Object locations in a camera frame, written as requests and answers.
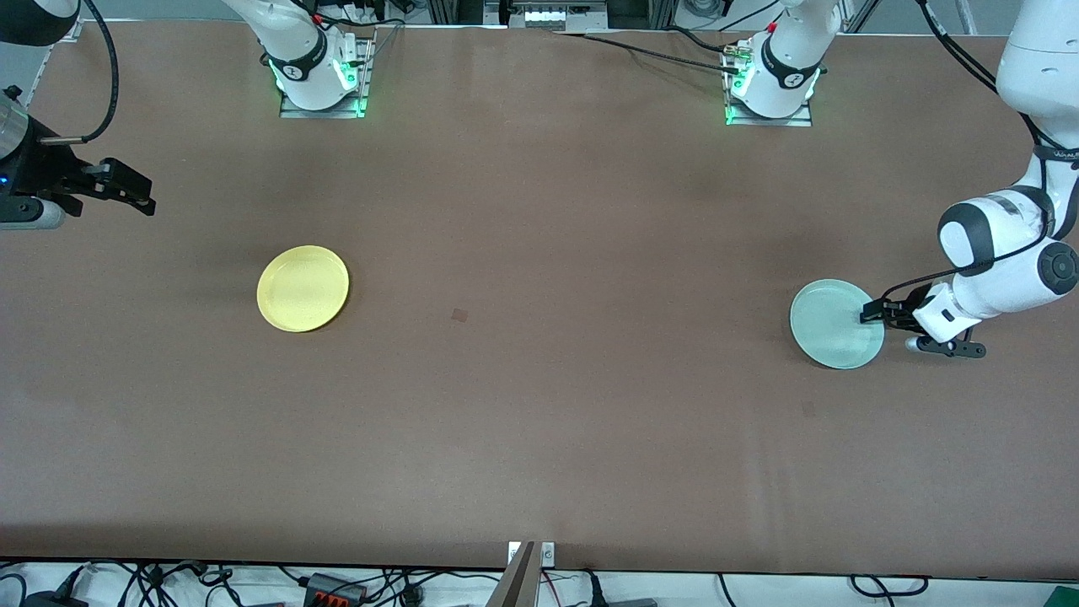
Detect looped black floor cable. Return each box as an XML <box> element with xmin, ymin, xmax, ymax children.
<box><xmin>849</xmin><ymin>574</ymin><xmax>930</xmax><ymax>599</ymax></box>

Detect tangled black floor cables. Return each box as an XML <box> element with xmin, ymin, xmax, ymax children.
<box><xmin>0</xmin><ymin>560</ymin><xmax>507</xmax><ymax>607</ymax></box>

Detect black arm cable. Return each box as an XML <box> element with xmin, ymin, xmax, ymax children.
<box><xmin>38</xmin><ymin>0</ymin><xmax>119</xmax><ymax>146</ymax></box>
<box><xmin>877</xmin><ymin>0</ymin><xmax>1063</xmax><ymax>309</ymax></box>

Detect black cable on table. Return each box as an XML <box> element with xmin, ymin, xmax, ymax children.
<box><xmin>552</xmin><ymin>30</ymin><xmax>747</xmax><ymax>77</ymax></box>

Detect black orange power strip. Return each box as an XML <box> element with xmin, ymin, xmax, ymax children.
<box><xmin>303</xmin><ymin>572</ymin><xmax>369</xmax><ymax>607</ymax></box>

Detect pale green round plate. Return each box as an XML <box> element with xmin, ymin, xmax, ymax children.
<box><xmin>789</xmin><ymin>278</ymin><xmax>886</xmax><ymax>370</ymax></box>

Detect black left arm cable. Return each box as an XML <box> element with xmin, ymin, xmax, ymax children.
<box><xmin>877</xmin><ymin>0</ymin><xmax>1063</xmax><ymax>309</ymax></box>

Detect grey camera support beam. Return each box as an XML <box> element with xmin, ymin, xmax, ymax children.
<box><xmin>486</xmin><ymin>540</ymin><xmax>541</xmax><ymax>607</ymax></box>

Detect grey aluminium rack frame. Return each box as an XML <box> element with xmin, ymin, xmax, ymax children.
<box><xmin>426</xmin><ymin>0</ymin><xmax>675</xmax><ymax>33</ymax></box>

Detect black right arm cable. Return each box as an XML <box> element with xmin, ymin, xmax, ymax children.
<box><xmin>38</xmin><ymin>0</ymin><xmax>119</xmax><ymax>146</ymax></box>

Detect yellow round plate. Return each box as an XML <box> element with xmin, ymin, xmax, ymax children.
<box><xmin>256</xmin><ymin>244</ymin><xmax>351</xmax><ymax>334</ymax></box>

